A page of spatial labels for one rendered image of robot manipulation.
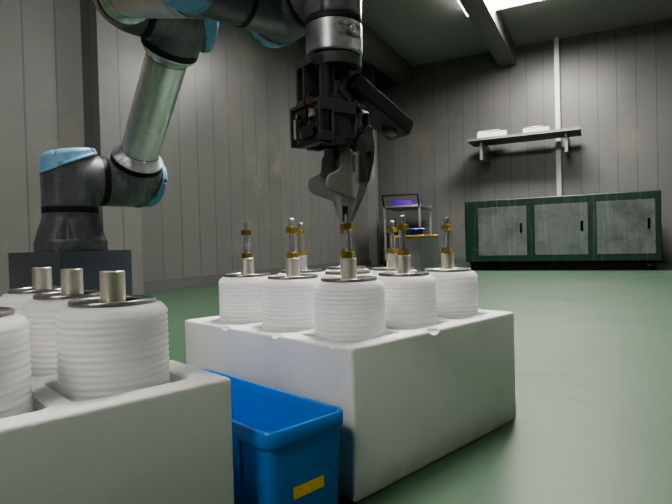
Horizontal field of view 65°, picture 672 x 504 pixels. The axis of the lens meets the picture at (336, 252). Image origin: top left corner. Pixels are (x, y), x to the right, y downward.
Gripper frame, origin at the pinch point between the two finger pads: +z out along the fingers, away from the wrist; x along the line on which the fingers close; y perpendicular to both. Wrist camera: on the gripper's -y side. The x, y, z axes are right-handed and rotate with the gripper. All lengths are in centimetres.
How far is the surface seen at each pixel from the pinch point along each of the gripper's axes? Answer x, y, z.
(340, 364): 6.9, 7.4, 18.4
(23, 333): 8.9, 39.5, 10.6
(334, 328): 2.2, 4.8, 15.0
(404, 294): 1.7, -7.8, 11.7
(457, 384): 5.6, -14.1, 24.9
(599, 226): -190, -428, -5
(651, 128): -220, -605, -118
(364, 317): 4.7, 1.9, 13.7
